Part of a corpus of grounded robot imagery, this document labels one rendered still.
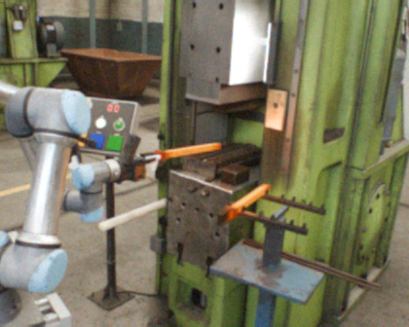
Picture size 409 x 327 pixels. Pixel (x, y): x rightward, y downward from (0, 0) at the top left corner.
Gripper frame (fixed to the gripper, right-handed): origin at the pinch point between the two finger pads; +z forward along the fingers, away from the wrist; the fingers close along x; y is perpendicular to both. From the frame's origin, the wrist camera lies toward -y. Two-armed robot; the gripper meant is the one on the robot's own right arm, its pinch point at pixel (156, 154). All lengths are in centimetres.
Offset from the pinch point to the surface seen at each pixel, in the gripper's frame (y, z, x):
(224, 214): 14.9, 1.6, 32.3
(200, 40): -43, 40, -15
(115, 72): 28, 417, -524
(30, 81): 32, 223, -472
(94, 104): -7, 28, -73
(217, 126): 2, 76, -29
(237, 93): -20, 54, -3
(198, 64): -32, 40, -16
